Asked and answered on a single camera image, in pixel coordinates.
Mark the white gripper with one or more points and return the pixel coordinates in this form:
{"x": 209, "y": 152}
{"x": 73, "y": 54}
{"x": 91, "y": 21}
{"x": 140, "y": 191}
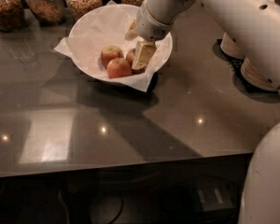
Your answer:
{"x": 149, "y": 24}

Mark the red apple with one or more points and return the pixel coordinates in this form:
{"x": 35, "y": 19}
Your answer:
{"x": 109, "y": 53}
{"x": 119, "y": 67}
{"x": 129, "y": 57}

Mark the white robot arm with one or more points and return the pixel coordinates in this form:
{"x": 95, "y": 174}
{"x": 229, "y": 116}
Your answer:
{"x": 255, "y": 26}

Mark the white bowl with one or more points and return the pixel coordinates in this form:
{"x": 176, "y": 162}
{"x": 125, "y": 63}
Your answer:
{"x": 99, "y": 25}

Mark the white paper liner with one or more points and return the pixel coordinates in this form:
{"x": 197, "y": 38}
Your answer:
{"x": 99, "y": 28}

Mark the rear stack of paper bowls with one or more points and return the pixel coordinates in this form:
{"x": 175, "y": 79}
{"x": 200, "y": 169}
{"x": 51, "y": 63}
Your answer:
{"x": 229, "y": 47}

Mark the stack of paper bowls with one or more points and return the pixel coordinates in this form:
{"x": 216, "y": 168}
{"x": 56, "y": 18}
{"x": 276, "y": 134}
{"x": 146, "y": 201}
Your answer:
{"x": 229, "y": 47}
{"x": 252, "y": 75}

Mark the black mat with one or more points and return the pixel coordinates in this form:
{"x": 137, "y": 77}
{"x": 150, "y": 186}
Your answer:
{"x": 237, "y": 78}

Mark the front stack of paper bowls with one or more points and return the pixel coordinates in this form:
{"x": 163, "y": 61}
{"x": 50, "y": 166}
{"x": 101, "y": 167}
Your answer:
{"x": 252, "y": 75}

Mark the far left glass jar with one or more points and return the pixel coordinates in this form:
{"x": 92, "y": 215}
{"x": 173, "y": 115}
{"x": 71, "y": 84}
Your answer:
{"x": 11, "y": 15}

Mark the dark box under table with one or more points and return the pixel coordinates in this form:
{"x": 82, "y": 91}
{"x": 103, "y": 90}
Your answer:
{"x": 215, "y": 196}

